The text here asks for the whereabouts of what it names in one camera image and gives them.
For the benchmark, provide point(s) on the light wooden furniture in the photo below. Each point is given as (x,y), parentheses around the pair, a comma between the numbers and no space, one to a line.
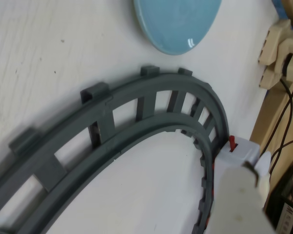
(265,117)

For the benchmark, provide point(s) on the black device with label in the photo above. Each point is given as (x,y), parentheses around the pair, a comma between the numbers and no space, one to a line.
(282,190)

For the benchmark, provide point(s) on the white toy train car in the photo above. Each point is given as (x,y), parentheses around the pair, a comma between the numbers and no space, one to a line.
(243,152)

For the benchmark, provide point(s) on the blue round ceramic dish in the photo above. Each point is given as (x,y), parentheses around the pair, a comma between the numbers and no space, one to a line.
(175,24)

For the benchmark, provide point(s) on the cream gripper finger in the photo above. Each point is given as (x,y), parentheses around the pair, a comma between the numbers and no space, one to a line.
(234,200)

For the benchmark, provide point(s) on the grey circular toy train track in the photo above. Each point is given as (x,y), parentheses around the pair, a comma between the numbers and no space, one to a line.
(109,117)

